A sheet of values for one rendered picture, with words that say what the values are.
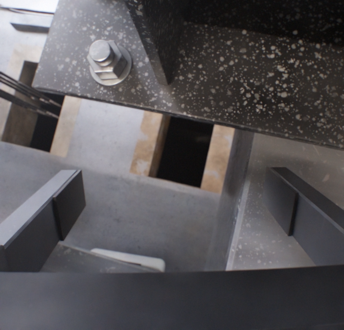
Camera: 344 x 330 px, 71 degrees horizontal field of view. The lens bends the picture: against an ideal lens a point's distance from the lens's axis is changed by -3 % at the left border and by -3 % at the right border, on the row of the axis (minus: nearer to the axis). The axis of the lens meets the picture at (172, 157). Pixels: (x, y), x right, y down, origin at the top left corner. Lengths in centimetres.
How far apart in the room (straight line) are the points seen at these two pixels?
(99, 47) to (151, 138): 71
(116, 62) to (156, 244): 77
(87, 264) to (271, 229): 39
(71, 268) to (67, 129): 62
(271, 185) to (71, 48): 23
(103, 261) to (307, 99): 44
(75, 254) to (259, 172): 41
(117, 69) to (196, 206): 71
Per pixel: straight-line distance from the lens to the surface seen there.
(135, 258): 86
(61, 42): 30
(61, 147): 105
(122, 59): 24
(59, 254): 56
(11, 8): 143
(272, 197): 17
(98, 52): 24
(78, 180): 16
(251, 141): 24
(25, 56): 127
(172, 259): 93
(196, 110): 23
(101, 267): 53
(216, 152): 90
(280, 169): 17
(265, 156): 24
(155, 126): 93
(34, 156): 111
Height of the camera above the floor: 89
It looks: 81 degrees down
